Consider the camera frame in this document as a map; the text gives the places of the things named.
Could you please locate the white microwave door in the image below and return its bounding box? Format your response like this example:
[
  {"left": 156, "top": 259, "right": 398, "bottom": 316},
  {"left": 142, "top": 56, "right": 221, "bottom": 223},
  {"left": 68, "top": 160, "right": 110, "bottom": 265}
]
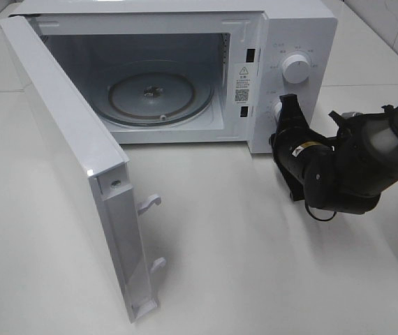
[{"left": 0, "top": 16, "right": 165, "bottom": 320}]

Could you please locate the white microwave knob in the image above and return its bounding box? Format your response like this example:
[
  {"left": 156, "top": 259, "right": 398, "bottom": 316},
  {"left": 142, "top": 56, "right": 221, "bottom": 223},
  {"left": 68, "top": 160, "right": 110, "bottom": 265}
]
[
  {"left": 272, "top": 101, "right": 282, "bottom": 124},
  {"left": 281, "top": 52, "right": 311, "bottom": 84}
]

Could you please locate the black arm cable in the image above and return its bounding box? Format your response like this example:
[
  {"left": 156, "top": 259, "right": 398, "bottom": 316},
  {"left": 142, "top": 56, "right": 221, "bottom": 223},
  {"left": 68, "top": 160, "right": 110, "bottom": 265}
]
[{"left": 305, "top": 200, "right": 336, "bottom": 222}]

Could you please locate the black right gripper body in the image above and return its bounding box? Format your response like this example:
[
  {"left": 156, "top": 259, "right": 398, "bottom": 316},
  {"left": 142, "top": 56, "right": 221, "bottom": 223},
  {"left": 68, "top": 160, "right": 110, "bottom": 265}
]
[{"left": 270, "top": 126, "right": 333, "bottom": 202}]

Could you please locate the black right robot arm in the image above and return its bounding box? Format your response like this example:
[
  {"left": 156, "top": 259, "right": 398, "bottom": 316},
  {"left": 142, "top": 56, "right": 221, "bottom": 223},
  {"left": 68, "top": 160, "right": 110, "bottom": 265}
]
[{"left": 270, "top": 94, "right": 398, "bottom": 215}]

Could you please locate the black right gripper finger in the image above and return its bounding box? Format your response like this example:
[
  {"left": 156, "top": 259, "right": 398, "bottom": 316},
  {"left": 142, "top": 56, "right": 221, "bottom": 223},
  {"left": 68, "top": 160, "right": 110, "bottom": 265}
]
[{"left": 276, "top": 94, "right": 309, "bottom": 136}]

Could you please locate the upper white microwave knob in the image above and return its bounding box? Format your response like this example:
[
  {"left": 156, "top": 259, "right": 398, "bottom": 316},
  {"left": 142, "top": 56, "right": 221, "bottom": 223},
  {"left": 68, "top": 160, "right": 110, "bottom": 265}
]
[{"left": 281, "top": 52, "right": 311, "bottom": 84}]

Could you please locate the glass microwave turntable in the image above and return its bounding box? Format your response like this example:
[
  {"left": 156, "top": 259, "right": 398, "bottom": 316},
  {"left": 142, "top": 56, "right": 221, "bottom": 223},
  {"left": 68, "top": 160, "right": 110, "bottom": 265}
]
[{"left": 91, "top": 60, "right": 214, "bottom": 127}]

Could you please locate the white microwave oven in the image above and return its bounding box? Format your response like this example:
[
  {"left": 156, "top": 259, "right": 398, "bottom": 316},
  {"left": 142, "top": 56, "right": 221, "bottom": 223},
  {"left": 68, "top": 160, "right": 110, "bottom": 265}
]
[{"left": 0, "top": 1, "right": 338, "bottom": 154}]

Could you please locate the lower white microwave knob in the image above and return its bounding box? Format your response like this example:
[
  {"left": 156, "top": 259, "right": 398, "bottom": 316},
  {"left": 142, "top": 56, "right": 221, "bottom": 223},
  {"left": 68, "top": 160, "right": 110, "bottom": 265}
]
[{"left": 272, "top": 101, "right": 282, "bottom": 124}]

